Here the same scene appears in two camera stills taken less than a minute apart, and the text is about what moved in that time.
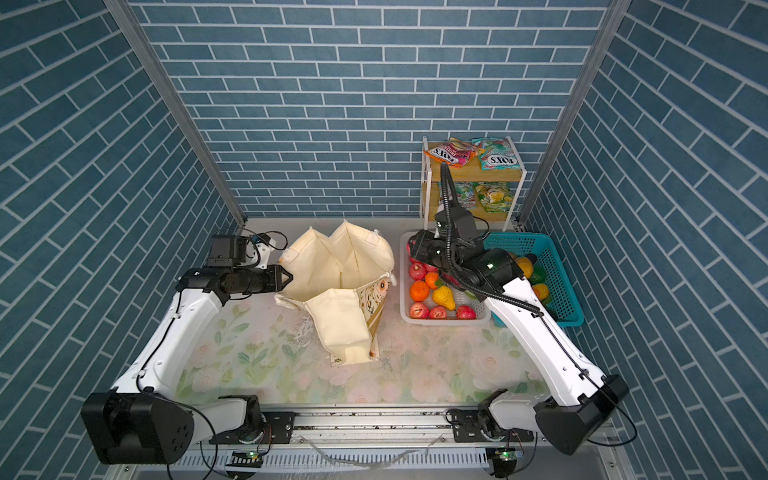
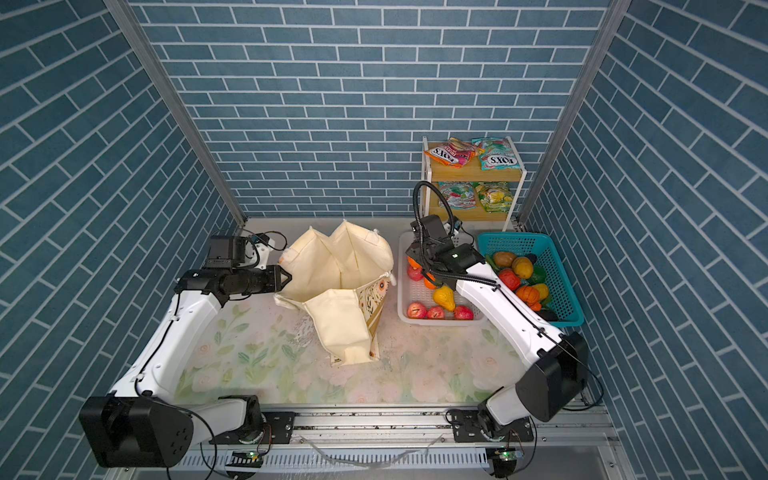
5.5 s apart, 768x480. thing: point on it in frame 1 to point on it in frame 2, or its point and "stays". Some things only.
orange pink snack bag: [456, 153] stays
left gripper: [275, 275] stays
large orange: [419, 290] to [414, 263]
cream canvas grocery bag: [342, 280] stays
